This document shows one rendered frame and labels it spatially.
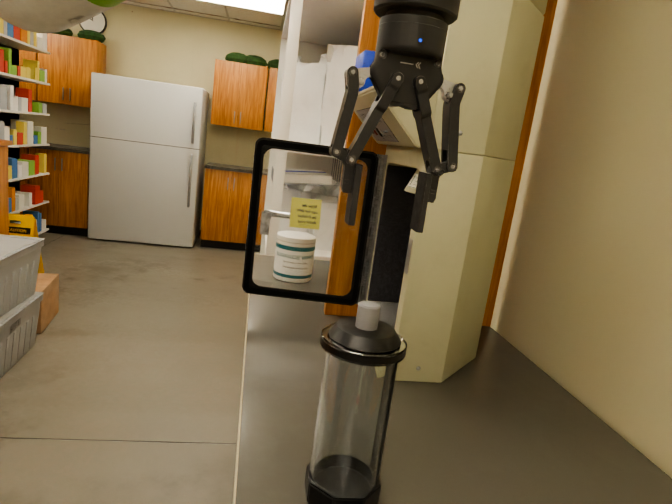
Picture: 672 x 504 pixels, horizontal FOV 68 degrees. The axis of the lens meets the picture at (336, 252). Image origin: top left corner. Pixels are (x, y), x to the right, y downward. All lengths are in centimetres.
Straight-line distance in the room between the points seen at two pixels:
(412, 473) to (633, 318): 55
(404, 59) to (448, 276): 53
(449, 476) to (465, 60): 70
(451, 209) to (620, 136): 42
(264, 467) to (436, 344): 45
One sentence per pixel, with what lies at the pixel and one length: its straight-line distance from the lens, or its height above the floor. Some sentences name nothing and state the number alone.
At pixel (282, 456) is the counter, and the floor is 94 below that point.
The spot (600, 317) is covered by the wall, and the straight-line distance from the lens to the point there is 120.
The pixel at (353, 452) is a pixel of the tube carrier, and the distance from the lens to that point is 65.
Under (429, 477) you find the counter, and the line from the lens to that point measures 81.
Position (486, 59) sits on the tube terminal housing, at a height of 158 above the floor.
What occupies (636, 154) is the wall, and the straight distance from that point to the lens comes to 117.
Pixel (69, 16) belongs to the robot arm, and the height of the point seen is 149.
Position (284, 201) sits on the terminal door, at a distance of 125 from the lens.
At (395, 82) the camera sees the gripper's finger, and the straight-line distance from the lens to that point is 57.
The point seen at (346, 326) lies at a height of 118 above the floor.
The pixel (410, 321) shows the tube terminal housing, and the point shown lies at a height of 107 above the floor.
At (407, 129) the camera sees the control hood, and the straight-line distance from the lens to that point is 94.
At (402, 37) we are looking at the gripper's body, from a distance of 56.
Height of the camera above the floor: 140
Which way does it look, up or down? 12 degrees down
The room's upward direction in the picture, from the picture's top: 8 degrees clockwise
